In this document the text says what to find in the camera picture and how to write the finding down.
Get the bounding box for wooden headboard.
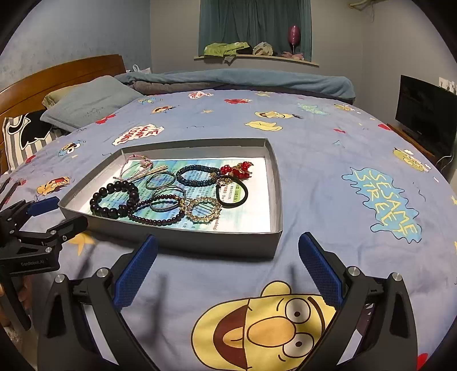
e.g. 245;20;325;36
0;54;126;118

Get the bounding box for pink string bracelet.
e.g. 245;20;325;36
113;154;168;181

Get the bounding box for black bead bracelet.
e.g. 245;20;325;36
89;180;141;219

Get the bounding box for white wall socket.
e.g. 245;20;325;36
438;76;457;94

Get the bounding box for grey cardboard box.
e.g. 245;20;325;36
58;137;283;259

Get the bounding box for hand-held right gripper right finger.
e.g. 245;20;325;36
296;232;418;371

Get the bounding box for grey-blue pillow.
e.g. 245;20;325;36
40;76;143;131

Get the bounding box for red bead gold jewelry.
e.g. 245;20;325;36
216;161;255;186

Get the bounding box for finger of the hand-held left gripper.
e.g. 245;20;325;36
14;216;89;247
0;196;61;234

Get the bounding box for person's left hand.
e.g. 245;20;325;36
16;276;34;311

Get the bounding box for dark purple bead bracelet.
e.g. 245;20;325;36
128;193;190;227

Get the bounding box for cartoon printed bed sheet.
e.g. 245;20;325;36
0;89;457;371

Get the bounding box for black white striped pillow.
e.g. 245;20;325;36
2;110;68;172

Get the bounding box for pale yellow pillow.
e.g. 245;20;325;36
42;85;77;109

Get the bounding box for black television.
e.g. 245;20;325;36
394;75;457;152

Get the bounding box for window sill shelf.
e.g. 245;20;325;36
194;53;319;67

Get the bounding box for black hair tie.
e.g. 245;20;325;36
215;180;249;209

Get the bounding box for thin metal bangles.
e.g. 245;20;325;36
148;185;188;213

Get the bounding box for thin cable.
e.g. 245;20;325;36
434;153;454;172

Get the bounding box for blue duvet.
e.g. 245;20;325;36
114;68;356;102

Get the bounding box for wooden television stand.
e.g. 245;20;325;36
386;123;454;168

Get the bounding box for blue bead bracelet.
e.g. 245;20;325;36
176;165;224;188

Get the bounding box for gold ring hair clip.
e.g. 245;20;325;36
186;196;223;225

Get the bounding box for printed paper sheet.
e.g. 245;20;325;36
80;157;274;234

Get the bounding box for green cloth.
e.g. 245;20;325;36
203;42;250;63

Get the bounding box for green curtain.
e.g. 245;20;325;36
198;0;313;61

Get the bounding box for green hair tie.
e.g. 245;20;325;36
146;171;176;190

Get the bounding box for beige hanging cord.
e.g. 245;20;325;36
348;0;375;18

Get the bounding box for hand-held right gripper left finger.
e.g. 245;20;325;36
37;233;159;371

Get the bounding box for grey blanket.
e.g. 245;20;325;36
130;80;222;95

